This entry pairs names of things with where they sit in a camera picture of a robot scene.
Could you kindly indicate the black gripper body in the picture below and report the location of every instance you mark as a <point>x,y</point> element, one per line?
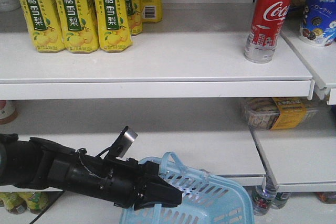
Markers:
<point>130,184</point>

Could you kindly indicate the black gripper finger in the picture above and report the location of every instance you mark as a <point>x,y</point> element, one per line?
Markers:
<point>156,191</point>

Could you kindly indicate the light blue plastic basket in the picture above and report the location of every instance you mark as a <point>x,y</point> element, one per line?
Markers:
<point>207,198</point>

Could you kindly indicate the red Coca-Cola aluminium bottle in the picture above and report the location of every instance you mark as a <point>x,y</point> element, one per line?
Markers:
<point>268,19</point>

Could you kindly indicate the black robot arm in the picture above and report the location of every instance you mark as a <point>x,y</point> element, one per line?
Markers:
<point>40,163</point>

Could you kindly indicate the clear water bottle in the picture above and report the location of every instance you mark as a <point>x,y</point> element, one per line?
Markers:
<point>262,198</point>

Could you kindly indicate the clear cookie tray yellow band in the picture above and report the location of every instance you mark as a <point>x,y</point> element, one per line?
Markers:
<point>278,113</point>

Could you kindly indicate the blue cookie cup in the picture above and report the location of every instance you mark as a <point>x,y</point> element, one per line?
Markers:
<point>317,27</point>

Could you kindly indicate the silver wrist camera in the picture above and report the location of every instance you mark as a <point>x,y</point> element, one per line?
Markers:
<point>123,142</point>

